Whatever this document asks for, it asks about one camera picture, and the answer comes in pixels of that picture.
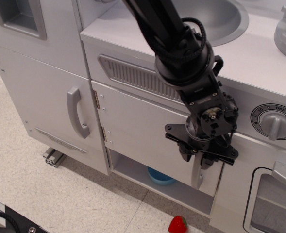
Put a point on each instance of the blue bowl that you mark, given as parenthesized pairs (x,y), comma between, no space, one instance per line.
(160,178)

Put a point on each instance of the white toy kitchen unit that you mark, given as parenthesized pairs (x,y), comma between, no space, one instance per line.
(104,191)

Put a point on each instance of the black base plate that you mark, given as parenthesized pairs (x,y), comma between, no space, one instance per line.
(24,224)

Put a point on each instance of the silver fridge door handle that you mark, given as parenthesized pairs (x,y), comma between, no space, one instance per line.
(73,98)

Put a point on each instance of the silver fridge emblem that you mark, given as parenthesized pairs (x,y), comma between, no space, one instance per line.
(61,141)

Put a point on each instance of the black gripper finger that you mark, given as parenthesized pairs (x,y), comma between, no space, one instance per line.
(206,162)
(186,151)

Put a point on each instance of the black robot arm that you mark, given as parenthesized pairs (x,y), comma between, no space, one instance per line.
(185,61)

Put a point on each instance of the aluminium extrusion rail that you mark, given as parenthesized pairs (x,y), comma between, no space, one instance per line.
(53,157)

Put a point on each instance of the grey timer knob dial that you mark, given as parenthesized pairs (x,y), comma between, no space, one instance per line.
(270,121)

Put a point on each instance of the red toy strawberry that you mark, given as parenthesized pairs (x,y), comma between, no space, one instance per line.
(178,225)

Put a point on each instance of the silver vent grille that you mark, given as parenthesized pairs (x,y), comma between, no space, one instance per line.
(136,76)

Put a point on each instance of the silver sink bowl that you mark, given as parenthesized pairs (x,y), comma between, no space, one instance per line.
(223,20)

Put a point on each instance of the silver cabinet door handle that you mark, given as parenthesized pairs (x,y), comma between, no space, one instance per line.
(196,175)

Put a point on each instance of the white cabinet door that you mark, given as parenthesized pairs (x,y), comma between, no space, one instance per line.
(136,128)

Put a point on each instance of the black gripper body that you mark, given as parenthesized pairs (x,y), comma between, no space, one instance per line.
(209,148)

